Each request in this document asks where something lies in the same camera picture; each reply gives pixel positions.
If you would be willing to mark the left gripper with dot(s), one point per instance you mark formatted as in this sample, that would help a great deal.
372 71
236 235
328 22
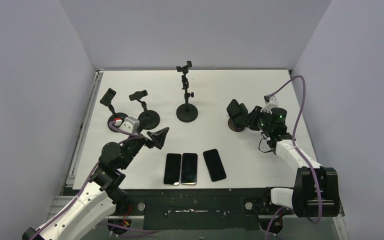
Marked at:
157 138

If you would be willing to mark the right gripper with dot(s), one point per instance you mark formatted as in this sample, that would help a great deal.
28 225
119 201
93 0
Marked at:
252 116

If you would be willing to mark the dark blue phone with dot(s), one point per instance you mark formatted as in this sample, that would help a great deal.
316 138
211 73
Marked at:
236 111

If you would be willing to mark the black phone stand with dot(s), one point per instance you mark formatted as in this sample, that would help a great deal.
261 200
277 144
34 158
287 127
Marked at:
153 117
106 101

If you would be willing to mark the wooden base phone stand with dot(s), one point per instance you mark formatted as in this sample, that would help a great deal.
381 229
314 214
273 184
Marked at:
234 128

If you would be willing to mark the tall phone stand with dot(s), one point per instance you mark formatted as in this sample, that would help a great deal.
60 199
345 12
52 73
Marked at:
186 112

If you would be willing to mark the silver black phone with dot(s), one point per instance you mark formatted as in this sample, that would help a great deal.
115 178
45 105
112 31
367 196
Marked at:
172 170

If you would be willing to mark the magenta edged phone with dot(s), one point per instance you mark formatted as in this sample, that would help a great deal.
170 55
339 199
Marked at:
189 169

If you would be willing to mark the plain black phone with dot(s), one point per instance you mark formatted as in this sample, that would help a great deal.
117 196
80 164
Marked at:
214 165

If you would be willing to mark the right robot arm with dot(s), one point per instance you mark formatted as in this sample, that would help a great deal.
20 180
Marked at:
315 193

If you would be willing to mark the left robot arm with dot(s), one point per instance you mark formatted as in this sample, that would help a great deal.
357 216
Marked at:
100 195

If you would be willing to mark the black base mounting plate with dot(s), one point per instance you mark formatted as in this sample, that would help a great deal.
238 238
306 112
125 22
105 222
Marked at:
200 209

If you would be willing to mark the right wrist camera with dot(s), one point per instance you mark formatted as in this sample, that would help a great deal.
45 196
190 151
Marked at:
270 103

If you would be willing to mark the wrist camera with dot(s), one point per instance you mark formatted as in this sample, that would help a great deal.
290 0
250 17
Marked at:
128 124
270 103

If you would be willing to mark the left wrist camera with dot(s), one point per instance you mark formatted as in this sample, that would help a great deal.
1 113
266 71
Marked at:
128 124

